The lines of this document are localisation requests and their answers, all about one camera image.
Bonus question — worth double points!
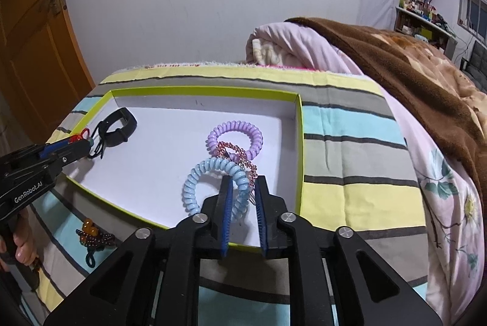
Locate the black chair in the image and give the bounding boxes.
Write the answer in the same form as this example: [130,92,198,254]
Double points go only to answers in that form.
[466,43,487,87]

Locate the white wall shelf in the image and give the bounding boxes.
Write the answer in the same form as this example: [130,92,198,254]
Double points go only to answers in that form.
[395,5,457,57]

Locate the red ribbon bow hair tie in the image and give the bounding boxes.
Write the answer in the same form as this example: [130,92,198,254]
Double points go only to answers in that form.
[70,127,94,145]

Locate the black elastic hair tie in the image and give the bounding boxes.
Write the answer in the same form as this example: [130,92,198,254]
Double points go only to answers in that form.
[87,120,111,160]

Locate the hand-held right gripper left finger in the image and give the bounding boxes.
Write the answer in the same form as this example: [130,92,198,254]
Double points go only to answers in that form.
[44,175,234,326]

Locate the rhinestone hair clip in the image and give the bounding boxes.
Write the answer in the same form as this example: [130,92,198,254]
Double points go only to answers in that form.
[217,141,260,205]

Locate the striped bed sheet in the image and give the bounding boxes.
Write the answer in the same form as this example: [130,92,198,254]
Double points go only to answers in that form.
[28,64,430,326]

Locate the dark beaded bracelet amber beads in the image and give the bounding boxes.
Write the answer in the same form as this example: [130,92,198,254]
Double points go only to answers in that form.
[75,218,118,269]

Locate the lime green cardboard box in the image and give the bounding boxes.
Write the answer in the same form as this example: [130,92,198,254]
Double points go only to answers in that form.
[63,86,305,248]

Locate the black wristband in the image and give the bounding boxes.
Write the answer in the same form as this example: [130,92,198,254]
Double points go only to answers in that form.
[100,107,138,147]

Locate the purple coil hair tie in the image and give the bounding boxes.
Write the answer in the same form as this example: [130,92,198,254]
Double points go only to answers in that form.
[207,120,264,161]

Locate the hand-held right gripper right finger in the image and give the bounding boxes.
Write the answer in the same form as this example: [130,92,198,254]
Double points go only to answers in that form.
[254,175,444,326]

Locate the light blue coil hair tie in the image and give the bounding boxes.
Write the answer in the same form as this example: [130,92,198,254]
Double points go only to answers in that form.
[183,157,254,218]

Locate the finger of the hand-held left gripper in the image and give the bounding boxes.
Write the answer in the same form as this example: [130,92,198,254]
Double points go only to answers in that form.
[2,138,82,164]
[53,140,94,170]

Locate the floral pink quilt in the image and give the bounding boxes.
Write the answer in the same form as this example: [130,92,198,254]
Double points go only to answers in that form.
[245,21,487,323]

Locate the wooden door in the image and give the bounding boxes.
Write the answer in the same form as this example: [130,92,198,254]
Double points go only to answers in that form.
[0,0,96,110]

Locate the row of small bottles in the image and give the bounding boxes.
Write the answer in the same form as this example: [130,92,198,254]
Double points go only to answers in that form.
[398,0,451,34]

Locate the brown fleece blanket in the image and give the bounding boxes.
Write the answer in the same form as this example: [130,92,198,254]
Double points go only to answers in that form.
[285,17,487,197]

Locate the person's left hand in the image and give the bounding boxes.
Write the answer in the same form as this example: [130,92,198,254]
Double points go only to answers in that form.
[0,210,39,272]

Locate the window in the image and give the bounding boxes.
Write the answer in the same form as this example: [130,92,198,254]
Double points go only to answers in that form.
[458,0,487,36]

